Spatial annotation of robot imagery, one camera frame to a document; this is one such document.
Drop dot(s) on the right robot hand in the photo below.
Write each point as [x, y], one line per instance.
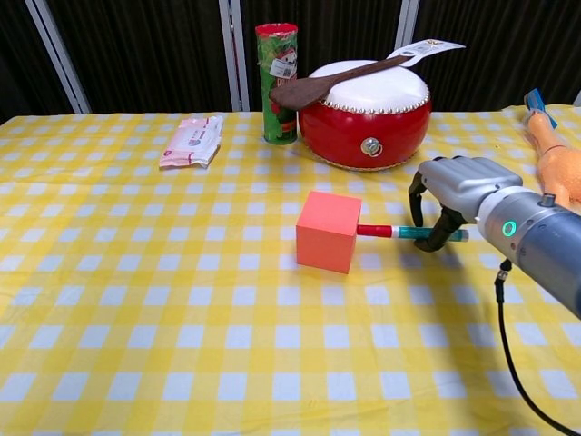
[463, 181]

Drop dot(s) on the red capped green marker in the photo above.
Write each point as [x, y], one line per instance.
[377, 230]

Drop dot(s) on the pink foam cube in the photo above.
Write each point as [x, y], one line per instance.
[324, 240]

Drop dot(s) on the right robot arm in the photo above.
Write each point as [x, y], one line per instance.
[544, 236]

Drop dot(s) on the orange rubber chicken toy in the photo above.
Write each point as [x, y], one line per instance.
[558, 168]

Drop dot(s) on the red drum white skin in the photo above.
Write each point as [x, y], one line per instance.
[363, 127]

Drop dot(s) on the dark wooden spatula with tag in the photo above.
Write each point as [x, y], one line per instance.
[295, 93]

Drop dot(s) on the green chips can red lid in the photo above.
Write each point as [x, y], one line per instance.
[277, 122]

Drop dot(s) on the pink wet wipes pack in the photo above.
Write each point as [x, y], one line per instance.
[190, 143]

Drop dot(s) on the yellow white checked tablecloth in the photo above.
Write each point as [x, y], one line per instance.
[181, 318]

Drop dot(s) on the grey metal frame post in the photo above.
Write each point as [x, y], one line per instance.
[577, 97]
[233, 54]
[406, 22]
[56, 54]

